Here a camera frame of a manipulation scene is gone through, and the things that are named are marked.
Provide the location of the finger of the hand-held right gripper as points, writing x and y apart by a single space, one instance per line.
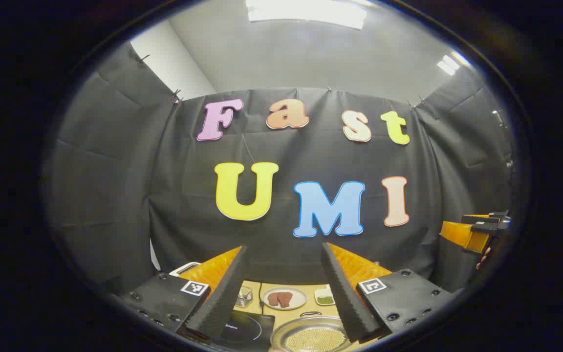
462 234

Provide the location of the black induction cooktop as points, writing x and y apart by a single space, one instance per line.
249 330

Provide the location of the pile of yellow soybeans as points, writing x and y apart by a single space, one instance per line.
315 340

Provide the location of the white divided bean dish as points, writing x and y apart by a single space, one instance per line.
324 293

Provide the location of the large ceiling light panel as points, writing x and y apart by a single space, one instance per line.
306 12

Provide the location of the small ceiling light panel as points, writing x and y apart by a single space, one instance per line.
452 63

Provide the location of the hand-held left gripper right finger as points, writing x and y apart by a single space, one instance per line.
347 298

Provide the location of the red meat slice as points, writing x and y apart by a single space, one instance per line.
273 299
286 299

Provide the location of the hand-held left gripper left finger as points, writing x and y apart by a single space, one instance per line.
223 298

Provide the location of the white round plate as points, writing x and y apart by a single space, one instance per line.
298 297

